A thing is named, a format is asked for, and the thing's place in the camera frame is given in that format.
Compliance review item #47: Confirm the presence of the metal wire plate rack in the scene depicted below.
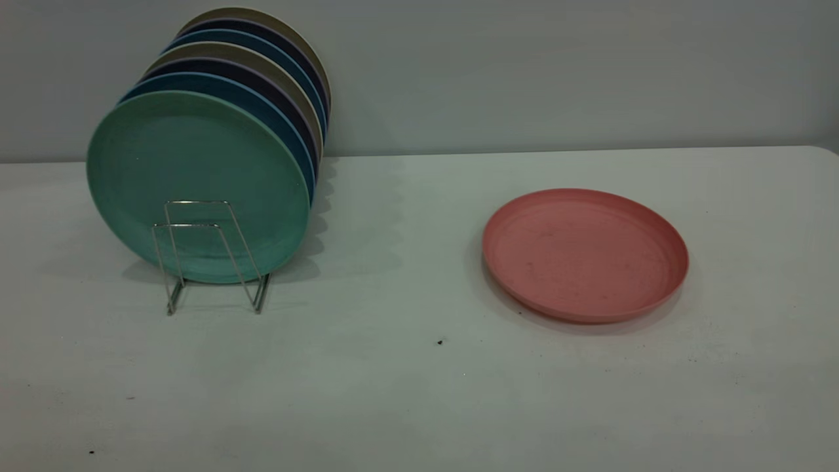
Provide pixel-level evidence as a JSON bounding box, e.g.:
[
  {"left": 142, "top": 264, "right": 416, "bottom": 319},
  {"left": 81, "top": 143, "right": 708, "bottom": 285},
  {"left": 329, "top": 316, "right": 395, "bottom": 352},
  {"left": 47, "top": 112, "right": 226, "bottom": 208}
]
[{"left": 151, "top": 200, "right": 271, "bottom": 316}]

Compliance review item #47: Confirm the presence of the green plate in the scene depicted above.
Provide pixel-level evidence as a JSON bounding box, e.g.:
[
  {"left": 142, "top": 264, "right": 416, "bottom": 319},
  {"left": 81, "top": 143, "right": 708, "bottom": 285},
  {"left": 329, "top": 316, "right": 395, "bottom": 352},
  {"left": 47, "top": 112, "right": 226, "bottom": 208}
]
[{"left": 87, "top": 90, "right": 311, "bottom": 285}]

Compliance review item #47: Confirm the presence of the blue plate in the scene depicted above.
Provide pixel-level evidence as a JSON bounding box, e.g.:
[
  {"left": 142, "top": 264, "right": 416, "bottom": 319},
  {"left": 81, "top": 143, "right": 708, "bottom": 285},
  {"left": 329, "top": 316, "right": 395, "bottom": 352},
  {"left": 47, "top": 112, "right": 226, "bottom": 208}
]
[
  {"left": 118, "top": 72, "right": 317, "bottom": 204},
  {"left": 163, "top": 29, "right": 327, "bottom": 142}
]

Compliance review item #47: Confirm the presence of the beige plate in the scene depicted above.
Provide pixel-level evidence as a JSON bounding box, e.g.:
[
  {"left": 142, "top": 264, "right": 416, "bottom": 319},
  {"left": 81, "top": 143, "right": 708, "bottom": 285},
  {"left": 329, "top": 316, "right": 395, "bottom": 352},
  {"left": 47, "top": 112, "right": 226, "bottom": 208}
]
[
  {"left": 144, "top": 41, "right": 324, "bottom": 161},
  {"left": 177, "top": 7, "right": 332, "bottom": 119}
]

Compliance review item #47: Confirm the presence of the pink plate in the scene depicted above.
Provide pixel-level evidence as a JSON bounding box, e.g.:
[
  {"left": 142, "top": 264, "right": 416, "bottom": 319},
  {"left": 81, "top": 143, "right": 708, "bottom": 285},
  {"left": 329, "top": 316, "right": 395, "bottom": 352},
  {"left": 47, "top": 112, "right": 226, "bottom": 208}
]
[{"left": 482, "top": 188, "right": 690, "bottom": 325}]

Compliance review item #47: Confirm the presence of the dark navy plate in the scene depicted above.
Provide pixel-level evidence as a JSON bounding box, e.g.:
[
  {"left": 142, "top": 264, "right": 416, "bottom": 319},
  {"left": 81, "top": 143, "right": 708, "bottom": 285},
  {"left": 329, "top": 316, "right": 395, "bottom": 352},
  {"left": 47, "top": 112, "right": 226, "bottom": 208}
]
[
  {"left": 139, "top": 58, "right": 320, "bottom": 178},
  {"left": 177, "top": 18, "right": 330, "bottom": 125}
]

